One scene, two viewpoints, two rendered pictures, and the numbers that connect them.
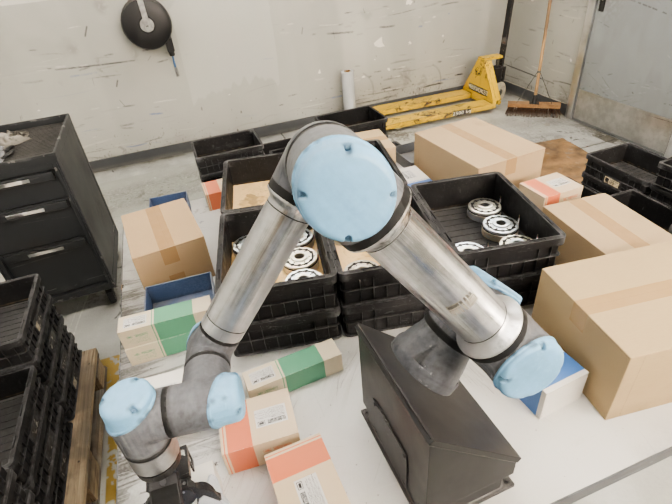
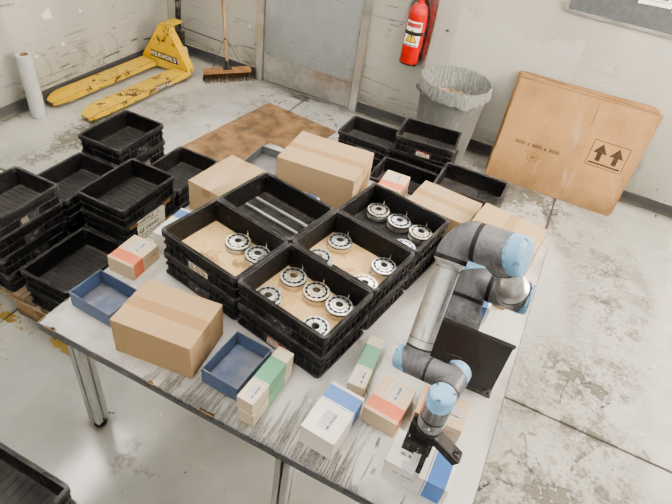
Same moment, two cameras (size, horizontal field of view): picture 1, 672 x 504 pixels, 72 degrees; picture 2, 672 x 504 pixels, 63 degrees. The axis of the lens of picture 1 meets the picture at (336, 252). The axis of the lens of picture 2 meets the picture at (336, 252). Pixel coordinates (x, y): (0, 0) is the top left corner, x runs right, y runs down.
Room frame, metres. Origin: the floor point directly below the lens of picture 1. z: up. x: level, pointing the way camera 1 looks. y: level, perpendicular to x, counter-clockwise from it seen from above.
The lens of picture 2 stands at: (0.18, 1.23, 2.29)
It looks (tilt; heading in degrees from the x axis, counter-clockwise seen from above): 40 degrees down; 307
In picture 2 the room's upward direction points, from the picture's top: 9 degrees clockwise
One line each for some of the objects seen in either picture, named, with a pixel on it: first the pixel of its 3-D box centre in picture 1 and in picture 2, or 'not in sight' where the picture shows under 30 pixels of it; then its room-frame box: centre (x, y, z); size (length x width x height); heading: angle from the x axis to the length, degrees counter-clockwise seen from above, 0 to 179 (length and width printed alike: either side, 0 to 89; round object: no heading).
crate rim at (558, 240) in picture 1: (480, 211); (393, 217); (1.14, -0.42, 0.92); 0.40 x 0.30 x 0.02; 6
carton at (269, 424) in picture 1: (259, 429); (388, 404); (0.62, 0.21, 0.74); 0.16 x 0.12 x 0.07; 103
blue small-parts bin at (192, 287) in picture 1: (182, 302); (237, 365); (1.08, 0.47, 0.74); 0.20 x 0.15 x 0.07; 104
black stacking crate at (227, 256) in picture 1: (275, 259); (304, 298); (1.07, 0.17, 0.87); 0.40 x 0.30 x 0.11; 6
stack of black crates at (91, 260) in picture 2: not in sight; (79, 275); (2.31, 0.47, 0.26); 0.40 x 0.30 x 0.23; 107
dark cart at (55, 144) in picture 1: (52, 220); not in sight; (2.21, 1.49, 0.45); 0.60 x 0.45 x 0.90; 17
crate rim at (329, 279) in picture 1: (272, 244); (306, 288); (1.07, 0.17, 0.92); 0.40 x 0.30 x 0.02; 6
